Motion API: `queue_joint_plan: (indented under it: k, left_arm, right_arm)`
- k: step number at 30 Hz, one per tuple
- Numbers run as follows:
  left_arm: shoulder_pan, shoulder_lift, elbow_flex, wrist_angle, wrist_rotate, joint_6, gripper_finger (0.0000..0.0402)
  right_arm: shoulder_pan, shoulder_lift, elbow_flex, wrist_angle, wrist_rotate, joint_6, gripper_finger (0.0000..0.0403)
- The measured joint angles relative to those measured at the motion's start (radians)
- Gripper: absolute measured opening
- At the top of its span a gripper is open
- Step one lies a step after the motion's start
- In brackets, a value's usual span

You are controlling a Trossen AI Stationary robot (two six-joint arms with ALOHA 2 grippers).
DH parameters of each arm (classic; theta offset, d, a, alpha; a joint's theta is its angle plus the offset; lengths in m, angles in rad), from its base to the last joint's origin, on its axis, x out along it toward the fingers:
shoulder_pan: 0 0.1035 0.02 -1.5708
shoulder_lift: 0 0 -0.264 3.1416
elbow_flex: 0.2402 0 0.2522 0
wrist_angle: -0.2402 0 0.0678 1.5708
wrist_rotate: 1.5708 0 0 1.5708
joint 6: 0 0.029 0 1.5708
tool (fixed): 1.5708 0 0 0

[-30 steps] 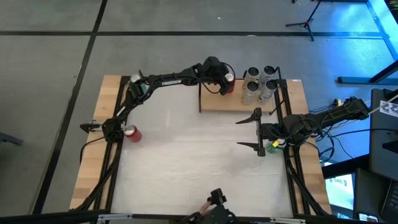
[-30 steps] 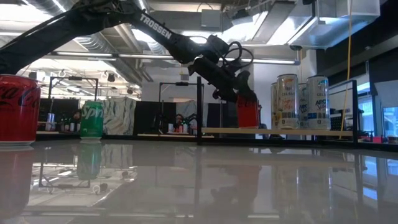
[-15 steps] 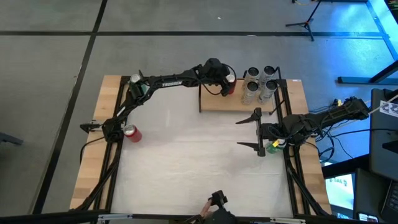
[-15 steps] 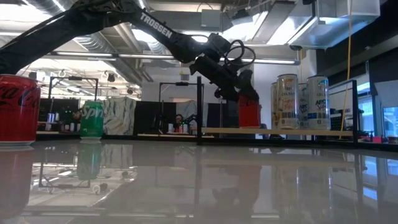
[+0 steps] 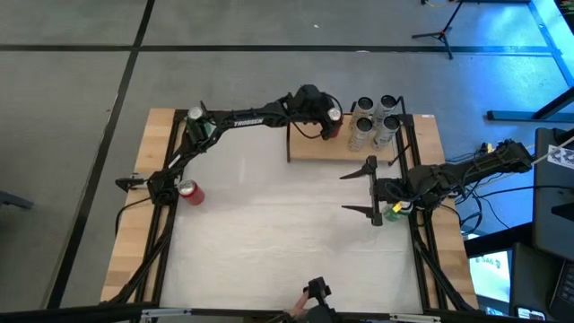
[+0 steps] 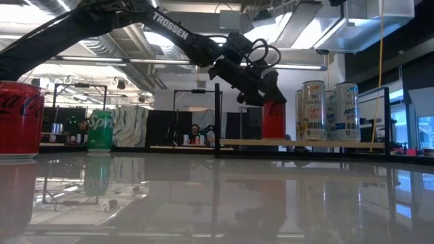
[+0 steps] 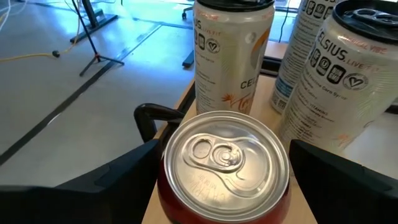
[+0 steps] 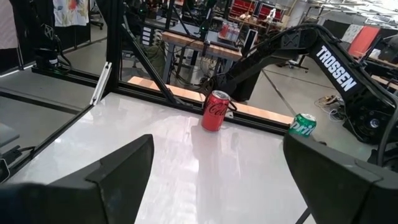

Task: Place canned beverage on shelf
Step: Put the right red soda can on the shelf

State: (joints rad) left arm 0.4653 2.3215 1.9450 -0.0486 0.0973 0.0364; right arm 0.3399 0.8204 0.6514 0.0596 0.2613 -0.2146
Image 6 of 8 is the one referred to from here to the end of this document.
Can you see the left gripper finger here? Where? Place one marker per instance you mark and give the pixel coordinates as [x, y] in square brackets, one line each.
[276, 88]

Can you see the red Coca-Cola can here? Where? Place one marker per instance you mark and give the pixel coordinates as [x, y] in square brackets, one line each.
[20, 128]
[273, 122]

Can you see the Celsius can with pineapple print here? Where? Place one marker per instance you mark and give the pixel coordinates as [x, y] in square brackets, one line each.
[313, 115]

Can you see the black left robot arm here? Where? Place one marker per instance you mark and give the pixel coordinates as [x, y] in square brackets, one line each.
[68, 32]

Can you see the wooden shelf board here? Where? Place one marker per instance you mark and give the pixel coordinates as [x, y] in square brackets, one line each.
[244, 143]

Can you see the short ceiling light strip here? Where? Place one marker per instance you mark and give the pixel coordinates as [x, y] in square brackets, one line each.
[301, 67]

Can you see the grey ceiling box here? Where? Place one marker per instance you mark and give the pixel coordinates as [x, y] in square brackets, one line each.
[230, 21]

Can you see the person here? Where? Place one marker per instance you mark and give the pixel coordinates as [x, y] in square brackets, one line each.
[195, 132]
[83, 126]

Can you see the black partition panel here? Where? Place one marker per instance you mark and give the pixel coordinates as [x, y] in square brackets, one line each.
[162, 128]

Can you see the black equipment rack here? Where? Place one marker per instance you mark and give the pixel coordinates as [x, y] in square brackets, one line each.
[371, 133]

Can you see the long ceiling light strip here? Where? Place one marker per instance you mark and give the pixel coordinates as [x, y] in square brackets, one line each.
[91, 59]

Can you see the green Sprite can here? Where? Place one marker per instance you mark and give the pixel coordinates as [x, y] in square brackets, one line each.
[100, 135]

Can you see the small red box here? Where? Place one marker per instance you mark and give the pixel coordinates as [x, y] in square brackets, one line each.
[411, 152]

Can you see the blue lit screen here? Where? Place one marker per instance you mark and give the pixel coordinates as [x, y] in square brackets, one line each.
[426, 132]

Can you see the distant black monitor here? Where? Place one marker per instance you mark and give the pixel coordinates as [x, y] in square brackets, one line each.
[68, 117]

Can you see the distant black station frame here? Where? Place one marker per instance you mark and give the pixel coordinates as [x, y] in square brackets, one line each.
[198, 91]

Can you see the silver ceiling air duct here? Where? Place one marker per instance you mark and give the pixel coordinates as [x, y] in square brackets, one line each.
[359, 34]

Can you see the distant black metal frame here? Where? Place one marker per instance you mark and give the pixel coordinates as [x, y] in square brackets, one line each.
[79, 85]

